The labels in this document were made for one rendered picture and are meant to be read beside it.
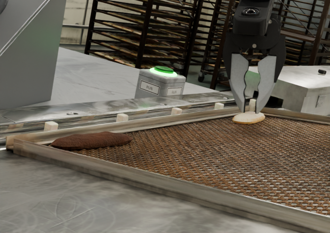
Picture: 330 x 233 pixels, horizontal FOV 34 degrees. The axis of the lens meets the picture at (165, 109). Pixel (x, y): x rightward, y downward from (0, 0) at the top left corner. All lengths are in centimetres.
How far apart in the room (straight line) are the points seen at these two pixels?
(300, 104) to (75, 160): 76
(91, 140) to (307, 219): 27
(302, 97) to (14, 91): 59
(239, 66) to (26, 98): 37
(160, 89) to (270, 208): 70
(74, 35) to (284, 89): 581
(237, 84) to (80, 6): 608
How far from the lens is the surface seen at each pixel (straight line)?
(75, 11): 683
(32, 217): 37
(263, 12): 77
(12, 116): 75
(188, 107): 102
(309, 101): 121
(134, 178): 44
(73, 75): 128
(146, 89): 108
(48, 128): 72
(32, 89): 97
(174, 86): 108
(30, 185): 44
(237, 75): 84
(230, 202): 39
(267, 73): 83
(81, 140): 56
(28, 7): 94
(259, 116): 84
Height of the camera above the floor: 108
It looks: 13 degrees down
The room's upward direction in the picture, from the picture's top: 12 degrees clockwise
